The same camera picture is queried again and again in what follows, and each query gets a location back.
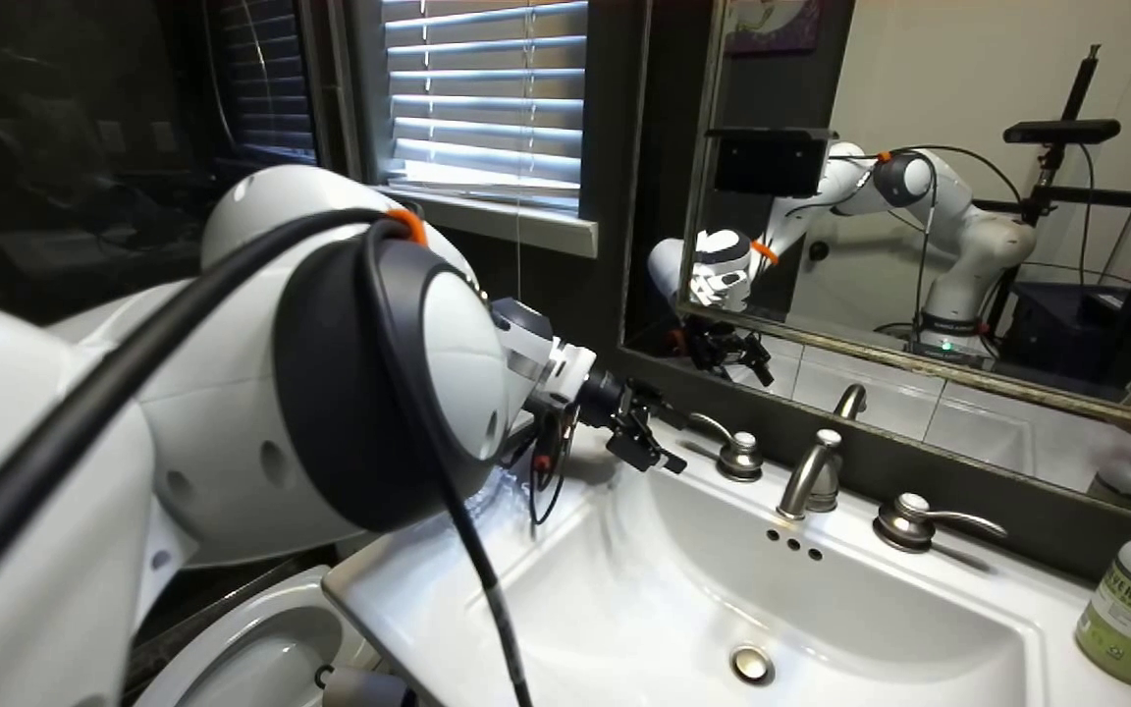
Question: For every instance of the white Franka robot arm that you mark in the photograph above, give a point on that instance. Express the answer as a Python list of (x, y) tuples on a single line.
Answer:
[(224, 394)]

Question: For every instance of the white toilet bowl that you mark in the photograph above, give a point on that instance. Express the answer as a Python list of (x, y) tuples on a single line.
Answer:
[(254, 652)]

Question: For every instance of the framed wall mirror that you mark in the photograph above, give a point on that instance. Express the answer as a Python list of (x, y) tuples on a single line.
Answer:
[(880, 79)]

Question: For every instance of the chrome sink drain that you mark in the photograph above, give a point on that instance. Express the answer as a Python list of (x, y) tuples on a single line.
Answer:
[(753, 665)]

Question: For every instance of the chrome faucet spout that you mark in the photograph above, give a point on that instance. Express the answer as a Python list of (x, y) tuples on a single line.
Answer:
[(814, 477)]

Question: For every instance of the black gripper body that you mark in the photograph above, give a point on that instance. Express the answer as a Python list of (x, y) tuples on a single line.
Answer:
[(607, 403)]

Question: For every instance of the white window blinds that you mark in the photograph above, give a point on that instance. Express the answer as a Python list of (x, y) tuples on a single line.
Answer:
[(488, 90)]

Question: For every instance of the dark glass shower door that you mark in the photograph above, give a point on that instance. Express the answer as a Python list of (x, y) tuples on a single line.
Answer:
[(68, 102)]

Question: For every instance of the white pedestal sink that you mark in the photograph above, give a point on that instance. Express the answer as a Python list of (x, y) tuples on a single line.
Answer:
[(669, 592)]

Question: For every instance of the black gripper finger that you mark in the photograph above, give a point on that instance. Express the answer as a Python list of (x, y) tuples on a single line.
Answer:
[(653, 452), (644, 415)]

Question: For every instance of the white window sill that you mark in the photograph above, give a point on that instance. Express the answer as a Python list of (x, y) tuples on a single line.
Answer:
[(526, 226)]

